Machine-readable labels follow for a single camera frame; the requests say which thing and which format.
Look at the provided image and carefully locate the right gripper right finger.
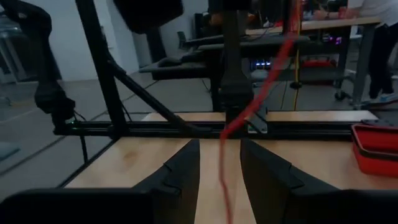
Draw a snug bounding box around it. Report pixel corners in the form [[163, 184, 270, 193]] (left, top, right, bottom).
[[239, 139, 340, 224]]

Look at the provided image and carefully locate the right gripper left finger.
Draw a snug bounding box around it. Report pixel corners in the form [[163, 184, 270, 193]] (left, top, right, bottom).
[[132, 139, 201, 224]]

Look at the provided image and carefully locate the thin red wire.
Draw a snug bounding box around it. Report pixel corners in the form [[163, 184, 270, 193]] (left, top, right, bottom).
[[219, 0, 302, 224]]

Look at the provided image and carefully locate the red plastic bin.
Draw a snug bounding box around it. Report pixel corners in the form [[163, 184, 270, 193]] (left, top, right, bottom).
[[351, 123, 398, 179]]

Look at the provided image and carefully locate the black desk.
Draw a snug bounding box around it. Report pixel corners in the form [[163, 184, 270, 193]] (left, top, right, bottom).
[[139, 34, 312, 113]]

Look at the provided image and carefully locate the black computer with lights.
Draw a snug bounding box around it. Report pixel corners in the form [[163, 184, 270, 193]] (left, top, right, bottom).
[[250, 57, 274, 72]]

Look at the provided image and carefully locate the person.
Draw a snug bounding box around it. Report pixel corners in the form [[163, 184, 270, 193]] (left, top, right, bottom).
[[313, 0, 398, 103]]

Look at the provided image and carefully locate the wooden table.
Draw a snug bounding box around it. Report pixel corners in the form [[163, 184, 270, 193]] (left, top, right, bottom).
[[245, 17, 382, 106]]

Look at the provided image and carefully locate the grey metal clamp bracket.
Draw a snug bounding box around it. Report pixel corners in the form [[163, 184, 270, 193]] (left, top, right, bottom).
[[245, 107, 270, 135]]

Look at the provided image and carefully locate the yellow cable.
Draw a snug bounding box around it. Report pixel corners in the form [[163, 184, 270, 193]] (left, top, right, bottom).
[[289, 30, 304, 111]]

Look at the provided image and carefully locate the black cable sleeve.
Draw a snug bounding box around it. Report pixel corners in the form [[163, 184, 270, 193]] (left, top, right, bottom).
[[0, 0, 77, 135]]

